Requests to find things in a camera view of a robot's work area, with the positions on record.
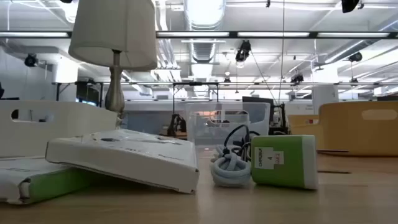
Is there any white shade table lamp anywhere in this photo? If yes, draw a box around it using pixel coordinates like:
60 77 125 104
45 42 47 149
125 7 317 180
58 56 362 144
68 0 159 128

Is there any orange plastic bin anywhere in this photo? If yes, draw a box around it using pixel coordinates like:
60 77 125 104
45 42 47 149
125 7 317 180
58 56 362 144
287 101 398 157

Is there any white plastic bin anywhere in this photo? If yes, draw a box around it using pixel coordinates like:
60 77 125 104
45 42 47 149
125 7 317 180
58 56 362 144
0 100 118 158

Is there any overhead led light bar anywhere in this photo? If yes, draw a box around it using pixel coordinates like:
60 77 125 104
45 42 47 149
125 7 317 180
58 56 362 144
0 30 398 40

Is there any white cable box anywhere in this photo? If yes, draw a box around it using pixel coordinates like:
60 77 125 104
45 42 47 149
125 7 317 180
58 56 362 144
45 129 200 194

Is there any green white charger box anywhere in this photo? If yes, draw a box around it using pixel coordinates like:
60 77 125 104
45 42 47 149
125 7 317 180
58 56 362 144
250 134 319 190

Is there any white box green edge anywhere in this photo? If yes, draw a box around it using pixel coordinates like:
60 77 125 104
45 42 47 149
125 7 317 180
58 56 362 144
0 157 94 205

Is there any thin hanging black cable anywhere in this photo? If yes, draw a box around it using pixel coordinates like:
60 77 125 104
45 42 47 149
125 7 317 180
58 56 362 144
277 0 285 105

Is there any dark background monitor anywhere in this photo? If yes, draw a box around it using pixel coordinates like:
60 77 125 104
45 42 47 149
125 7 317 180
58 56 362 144
76 83 102 106
242 96 275 124

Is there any clear plastic bin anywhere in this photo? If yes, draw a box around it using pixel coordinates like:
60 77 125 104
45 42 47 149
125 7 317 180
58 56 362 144
185 101 271 158

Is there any small grey cube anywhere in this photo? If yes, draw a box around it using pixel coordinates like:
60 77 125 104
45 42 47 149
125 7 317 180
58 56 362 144
210 144 252 188

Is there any black usb cable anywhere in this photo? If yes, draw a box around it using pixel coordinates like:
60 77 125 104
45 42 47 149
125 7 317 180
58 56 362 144
223 124 261 162

